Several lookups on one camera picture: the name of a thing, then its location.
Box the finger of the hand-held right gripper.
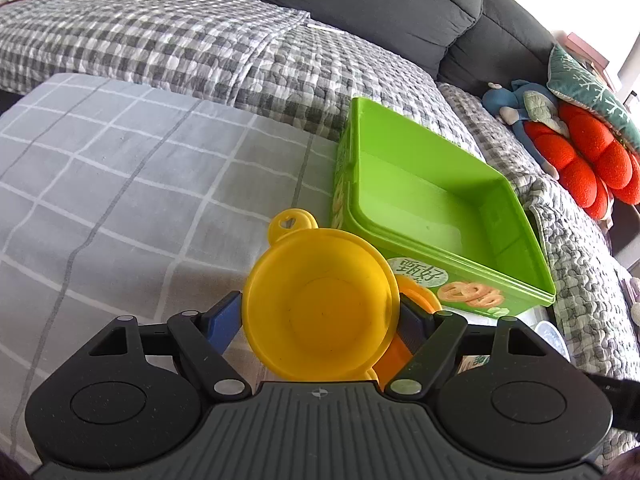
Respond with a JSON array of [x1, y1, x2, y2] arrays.
[[584, 371, 640, 432]]

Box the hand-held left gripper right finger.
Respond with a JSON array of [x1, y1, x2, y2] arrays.
[[384, 295, 553, 397]]

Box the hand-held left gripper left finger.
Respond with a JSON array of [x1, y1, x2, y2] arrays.
[[87, 290, 253, 404]]

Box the orange plastic cup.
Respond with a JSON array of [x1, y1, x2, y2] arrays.
[[372, 280, 443, 392]]

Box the clear cotton swab jar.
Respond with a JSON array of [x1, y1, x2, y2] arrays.
[[534, 320, 570, 363]]

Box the yellow plastic cup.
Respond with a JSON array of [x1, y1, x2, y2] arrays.
[[242, 208, 401, 382]]

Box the green plastic box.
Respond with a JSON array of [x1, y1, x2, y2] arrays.
[[330, 96, 557, 317]]

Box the white printed package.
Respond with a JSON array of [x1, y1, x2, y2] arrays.
[[457, 307, 540, 375]]

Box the grey chair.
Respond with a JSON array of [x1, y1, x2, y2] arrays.
[[612, 200, 640, 271]]

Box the grey grid blanket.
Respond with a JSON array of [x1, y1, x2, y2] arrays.
[[0, 72, 343, 458]]

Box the red flower cushion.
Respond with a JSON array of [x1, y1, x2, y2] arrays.
[[522, 102, 640, 221]]

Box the blue plush toy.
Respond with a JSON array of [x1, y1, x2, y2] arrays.
[[482, 79, 563, 181]]

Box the green snowflake cushion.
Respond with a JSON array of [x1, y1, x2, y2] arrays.
[[546, 42, 640, 156]]

